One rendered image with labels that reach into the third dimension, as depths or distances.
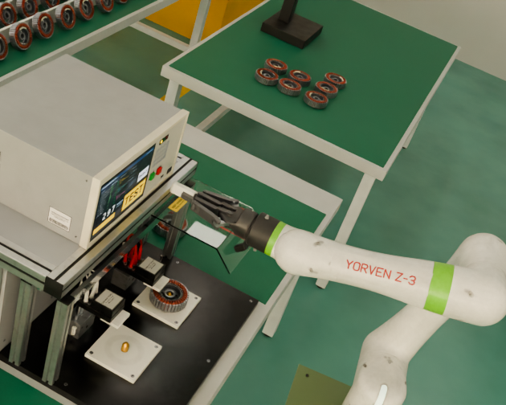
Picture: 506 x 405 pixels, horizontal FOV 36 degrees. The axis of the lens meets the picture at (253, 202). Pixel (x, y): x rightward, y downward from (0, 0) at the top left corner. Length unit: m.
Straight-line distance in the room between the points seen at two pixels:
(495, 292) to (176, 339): 0.90
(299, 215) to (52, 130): 1.23
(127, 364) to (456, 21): 5.38
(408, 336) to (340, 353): 1.47
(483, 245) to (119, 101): 0.98
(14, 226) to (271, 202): 1.21
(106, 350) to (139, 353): 0.09
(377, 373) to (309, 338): 1.52
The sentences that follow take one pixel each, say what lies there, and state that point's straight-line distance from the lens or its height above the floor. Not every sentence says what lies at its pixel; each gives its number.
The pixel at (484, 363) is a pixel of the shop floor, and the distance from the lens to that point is 3.90.
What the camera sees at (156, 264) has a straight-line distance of 2.27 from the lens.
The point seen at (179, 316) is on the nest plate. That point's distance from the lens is 2.27.
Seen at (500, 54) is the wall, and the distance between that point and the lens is 7.04.
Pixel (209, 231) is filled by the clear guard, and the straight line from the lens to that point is 2.13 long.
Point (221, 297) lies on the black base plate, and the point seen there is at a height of 0.77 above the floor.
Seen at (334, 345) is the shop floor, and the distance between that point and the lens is 3.55.
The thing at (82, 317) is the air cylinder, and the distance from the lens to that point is 2.14.
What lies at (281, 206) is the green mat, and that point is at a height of 0.75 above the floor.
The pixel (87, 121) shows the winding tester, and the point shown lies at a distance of 1.97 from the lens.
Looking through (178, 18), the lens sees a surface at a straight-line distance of 5.71.
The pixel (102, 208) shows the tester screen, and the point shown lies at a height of 1.22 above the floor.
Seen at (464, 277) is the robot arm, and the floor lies 1.38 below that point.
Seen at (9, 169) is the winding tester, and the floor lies 1.22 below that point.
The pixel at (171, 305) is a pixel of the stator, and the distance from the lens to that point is 2.24.
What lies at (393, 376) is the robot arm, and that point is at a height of 1.00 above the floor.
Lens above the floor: 2.35
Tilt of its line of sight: 34 degrees down
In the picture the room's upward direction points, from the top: 20 degrees clockwise
